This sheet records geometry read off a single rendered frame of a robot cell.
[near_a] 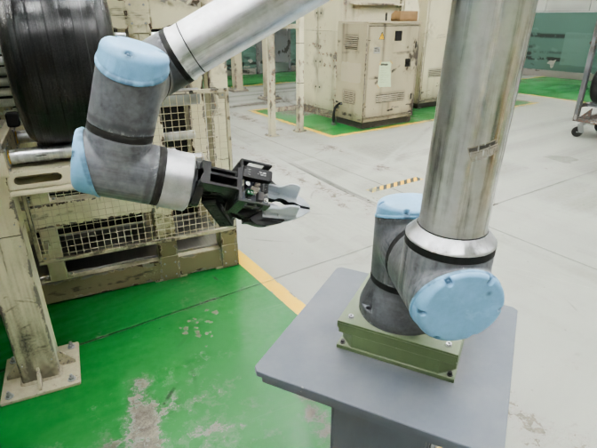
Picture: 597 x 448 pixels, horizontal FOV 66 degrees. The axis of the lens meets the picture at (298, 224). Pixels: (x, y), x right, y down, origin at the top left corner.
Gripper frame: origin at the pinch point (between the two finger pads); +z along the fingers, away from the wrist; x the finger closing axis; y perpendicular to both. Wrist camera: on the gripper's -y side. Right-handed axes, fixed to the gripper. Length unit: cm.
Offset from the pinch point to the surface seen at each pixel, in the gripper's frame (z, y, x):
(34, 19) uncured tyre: -55, -49, 59
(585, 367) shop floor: 155, -56, -21
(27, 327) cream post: -48, -127, -12
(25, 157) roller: -54, -81, 34
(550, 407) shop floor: 127, -53, -36
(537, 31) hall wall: 853, -493, 777
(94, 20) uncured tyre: -41, -48, 64
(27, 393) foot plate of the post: -45, -139, -35
